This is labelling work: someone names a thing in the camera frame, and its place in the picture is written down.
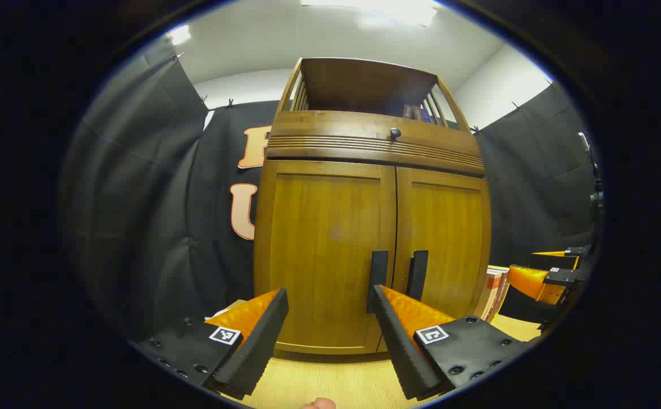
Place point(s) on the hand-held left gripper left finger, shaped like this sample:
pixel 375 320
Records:
pixel 256 346

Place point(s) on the small ceiling light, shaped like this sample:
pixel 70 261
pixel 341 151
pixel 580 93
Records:
pixel 179 35

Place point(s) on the black round drawer knob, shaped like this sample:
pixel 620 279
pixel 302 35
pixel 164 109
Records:
pixel 395 133

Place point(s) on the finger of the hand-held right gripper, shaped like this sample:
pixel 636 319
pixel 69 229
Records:
pixel 576 251
pixel 535 283

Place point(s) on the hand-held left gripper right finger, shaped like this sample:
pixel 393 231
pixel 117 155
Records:
pixel 398 352

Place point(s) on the wooden cabinet door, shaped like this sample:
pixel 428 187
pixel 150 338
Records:
pixel 450 238
pixel 319 238

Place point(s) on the black tripod stand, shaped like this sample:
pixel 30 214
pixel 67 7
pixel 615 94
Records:
pixel 596 199

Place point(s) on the large ceiling light panel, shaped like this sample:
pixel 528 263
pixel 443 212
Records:
pixel 387 8

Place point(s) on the standing paperback books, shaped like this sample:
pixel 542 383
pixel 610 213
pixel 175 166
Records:
pixel 492 292

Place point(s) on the black backdrop cloth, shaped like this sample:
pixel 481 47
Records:
pixel 137 199

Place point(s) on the wooden double-door shoe cabinet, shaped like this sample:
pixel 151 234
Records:
pixel 364 85

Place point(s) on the wooden grooved drawer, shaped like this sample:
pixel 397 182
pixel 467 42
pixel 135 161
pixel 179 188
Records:
pixel 330 125

